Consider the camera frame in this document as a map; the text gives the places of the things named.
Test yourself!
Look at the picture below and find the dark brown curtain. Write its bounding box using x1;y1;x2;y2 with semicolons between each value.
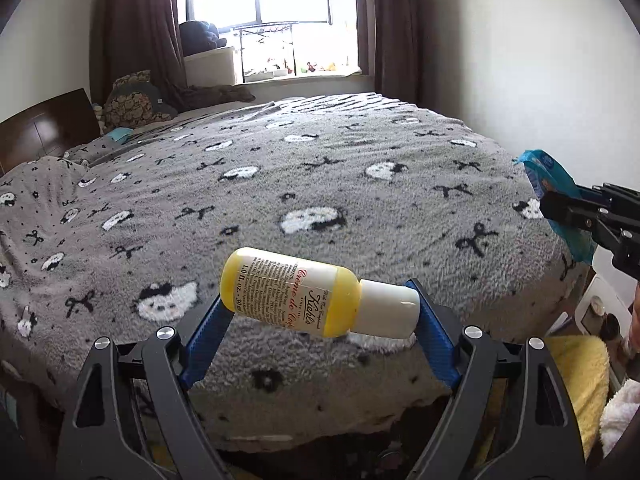
90;0;188;106
352;0;436;106

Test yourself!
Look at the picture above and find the dark brown cloth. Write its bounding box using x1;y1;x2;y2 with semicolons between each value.
170;82;256;108

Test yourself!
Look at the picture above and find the patterned cushion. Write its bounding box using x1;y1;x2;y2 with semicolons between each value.
102;70;156;130

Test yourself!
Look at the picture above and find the striped bed sheet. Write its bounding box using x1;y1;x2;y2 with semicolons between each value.
250;91;421;116

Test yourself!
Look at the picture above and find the white plastic container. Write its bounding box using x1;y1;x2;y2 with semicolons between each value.
574;274;633;338

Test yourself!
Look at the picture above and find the dark blue cloth pile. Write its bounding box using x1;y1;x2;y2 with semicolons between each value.
178;20;228;56

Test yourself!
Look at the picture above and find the yellow lotion bottle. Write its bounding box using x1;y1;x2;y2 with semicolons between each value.
220;247;421;339

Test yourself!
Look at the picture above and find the black metal rack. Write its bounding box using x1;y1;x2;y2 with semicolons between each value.
232;20;296;83

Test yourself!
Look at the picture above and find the yellow fleece cloth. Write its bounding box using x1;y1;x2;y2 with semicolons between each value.
475;335;612;466

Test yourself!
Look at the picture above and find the dark teal cushion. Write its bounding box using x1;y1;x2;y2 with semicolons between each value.
135;84;179;122

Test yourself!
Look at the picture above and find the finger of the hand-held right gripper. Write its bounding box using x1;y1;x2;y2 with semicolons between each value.
575;182;640;211
540;189;640;252

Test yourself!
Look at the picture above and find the blue plastic packet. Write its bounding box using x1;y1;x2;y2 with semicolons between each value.
514;149;598;265

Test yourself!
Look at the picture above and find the grey printed fleece blanket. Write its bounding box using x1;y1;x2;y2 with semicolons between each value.
0;91;591;453

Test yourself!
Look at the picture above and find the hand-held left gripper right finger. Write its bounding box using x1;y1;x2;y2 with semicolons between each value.
405;278;586;480

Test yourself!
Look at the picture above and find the row of small windowsill ornaments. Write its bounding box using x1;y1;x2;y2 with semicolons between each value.
245;57;353;81

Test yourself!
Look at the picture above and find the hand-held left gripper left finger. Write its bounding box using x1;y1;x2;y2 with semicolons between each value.
56;292;236;480

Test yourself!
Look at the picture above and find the white storage box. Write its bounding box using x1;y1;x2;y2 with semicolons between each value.
184;46;241;87

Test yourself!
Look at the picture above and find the white fleece cloth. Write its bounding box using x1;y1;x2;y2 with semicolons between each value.
599;385;640;456

